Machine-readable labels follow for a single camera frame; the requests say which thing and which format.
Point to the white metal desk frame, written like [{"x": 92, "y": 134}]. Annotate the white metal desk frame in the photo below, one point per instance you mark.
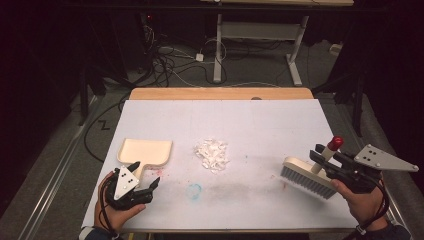
[{"x": 260, "y": 30}]

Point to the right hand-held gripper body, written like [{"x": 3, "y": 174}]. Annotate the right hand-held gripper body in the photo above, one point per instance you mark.
[{"x": 370, "y": 160}]

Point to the metal floor rail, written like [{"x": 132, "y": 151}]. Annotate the metal floor rail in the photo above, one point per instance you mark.
[{"x": 56, "y": 176}]

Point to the wooden table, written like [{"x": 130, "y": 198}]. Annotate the wooden table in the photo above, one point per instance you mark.
[{"x": 216, "y": 93}]

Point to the black metal stand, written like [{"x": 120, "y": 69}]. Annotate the black metal stand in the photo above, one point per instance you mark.
[
  {"x": 83, "y": 96},
  {"x": 357, "y": 100}
]

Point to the person's right hand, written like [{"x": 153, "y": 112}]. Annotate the person's right hand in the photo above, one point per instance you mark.
[{"x": 365, "y": 206}]

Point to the person's left hand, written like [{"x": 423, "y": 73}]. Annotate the person's left hand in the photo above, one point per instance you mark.
[{"x": 111, "y": 218}]

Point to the pile of white paper scraps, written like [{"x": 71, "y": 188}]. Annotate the pile of white paper scraps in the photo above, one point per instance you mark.
[{"x": 212, "y": 155}]

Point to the beige floor box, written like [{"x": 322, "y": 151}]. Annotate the beige floor box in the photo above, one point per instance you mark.
[{"x": 336, "y": 49}]

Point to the white power adapter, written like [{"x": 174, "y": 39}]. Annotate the white power adapter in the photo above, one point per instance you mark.
[{"x": 199, "y": 57}]

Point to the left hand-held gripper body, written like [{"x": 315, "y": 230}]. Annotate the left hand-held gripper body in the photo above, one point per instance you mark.
[{"x": 125, "y": 181}]

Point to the cream plastic dustpan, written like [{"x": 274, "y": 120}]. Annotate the cream plastic dustpan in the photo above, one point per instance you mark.
[{"x": 145, "y": 151}]

